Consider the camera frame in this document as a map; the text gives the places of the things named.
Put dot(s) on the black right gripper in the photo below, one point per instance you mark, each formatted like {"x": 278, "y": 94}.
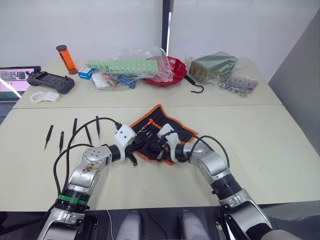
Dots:
{"x": 163, "y": 147}

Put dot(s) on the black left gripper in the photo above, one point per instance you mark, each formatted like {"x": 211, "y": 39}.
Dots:
{"x": 131, "y": 146}

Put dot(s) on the black tool roll orange trim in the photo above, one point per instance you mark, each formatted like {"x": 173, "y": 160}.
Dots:
{"x": 175, "y": 125}

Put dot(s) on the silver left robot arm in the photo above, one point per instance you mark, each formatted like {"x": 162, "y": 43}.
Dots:
{"x": 86, "y": 170}

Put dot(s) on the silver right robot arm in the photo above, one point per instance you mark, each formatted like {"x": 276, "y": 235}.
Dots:
{"x": 215, "y": 165}

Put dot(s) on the grey rounded robot leg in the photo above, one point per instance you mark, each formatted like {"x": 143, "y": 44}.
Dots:
{"x": 193, "y": 226}
{"x": 130, "y": 226}

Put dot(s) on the clear plastic bag with tools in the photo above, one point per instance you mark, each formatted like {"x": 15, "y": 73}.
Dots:
{"x": 120, "y": 81}

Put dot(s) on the red bowl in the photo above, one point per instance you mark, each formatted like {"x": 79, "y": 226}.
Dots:
{"x": 178, "y": 71}

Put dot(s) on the light green block strip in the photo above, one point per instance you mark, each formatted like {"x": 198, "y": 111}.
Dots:
{"x": 125, "y": 65}

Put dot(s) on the blue and white box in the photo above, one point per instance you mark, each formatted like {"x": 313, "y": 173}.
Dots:
{"x": 85, "y": 72}

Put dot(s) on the green brick in plastic wrap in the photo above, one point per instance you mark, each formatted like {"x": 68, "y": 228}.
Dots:
{"x": 212, "y": 66}

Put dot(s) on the white square plastic part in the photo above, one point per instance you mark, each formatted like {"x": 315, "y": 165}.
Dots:
{"x": 52, "y": 96}

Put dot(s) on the clear bag of metal parts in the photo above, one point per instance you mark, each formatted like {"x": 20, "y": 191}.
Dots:
{"x": 238, "y": 85}

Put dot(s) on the dark grey handheld controller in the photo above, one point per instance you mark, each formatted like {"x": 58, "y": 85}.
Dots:
{"x": 50, "y": 81}

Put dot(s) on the orange cylinder black caps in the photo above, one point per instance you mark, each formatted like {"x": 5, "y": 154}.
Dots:
{"x": 67, "y": 60}

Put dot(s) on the dark vertical pillar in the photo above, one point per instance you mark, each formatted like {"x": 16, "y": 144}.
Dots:
{"x": 167, "y": 27}

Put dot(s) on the open laptop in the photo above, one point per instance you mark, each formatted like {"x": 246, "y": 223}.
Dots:
{"x": 15, "y": 80}

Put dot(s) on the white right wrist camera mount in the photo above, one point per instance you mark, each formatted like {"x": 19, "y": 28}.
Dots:
{"x": 169, "y": 136}

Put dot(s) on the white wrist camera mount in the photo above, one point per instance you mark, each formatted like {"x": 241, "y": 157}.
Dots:
{"x": 169, "y": 136}
{"x": 124, "y": 136}

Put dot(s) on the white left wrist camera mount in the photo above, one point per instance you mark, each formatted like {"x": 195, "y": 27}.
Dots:
{"x": 124, "y": 136}

